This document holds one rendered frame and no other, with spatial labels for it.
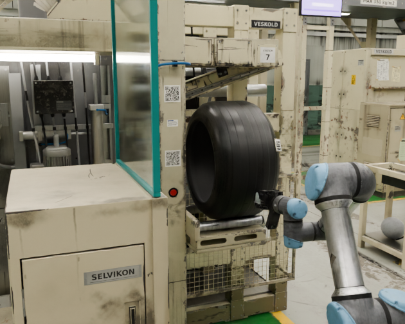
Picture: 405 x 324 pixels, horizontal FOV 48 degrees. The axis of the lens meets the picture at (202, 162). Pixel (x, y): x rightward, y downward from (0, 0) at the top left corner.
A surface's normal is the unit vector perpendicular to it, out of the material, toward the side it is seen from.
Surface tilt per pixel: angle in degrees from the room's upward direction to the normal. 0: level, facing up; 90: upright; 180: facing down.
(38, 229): 90
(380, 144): 90
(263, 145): 69
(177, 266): 90
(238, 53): 90
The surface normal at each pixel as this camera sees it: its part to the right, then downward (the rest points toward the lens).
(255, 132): 0.29, -0.41
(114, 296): 0.36, 0.17
